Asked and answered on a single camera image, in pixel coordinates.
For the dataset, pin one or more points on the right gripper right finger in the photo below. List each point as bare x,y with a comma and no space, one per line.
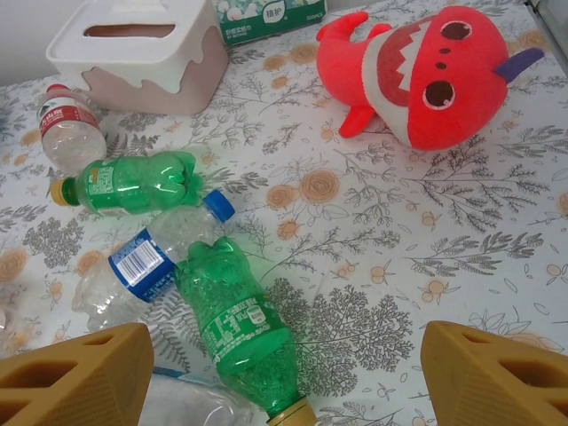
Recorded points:
497,381

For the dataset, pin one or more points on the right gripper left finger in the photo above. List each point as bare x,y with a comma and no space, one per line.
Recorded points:
66,386

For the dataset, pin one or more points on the clear crushed blue-cap bottle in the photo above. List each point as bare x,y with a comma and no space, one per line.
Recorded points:
208,399

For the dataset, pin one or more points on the clear bottle dark blue label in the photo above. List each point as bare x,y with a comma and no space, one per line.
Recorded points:
137,262

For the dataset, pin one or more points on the green plastic soda bottle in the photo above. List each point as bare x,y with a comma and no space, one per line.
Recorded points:
133,186
239,319

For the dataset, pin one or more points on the clear bottle red label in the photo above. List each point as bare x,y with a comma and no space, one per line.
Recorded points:
66,124

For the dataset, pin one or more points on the floral patterned tablecloth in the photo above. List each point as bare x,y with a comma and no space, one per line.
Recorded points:
355,222

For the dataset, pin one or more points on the red shark plush toy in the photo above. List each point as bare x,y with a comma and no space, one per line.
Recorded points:
421,80

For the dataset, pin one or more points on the white pink tissue box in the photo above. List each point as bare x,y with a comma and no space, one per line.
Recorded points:
133,57

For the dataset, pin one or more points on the green tissue pack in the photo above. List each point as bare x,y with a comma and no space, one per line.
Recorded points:
266,22

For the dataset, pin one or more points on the aluminium frame post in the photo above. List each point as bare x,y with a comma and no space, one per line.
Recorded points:
550,18

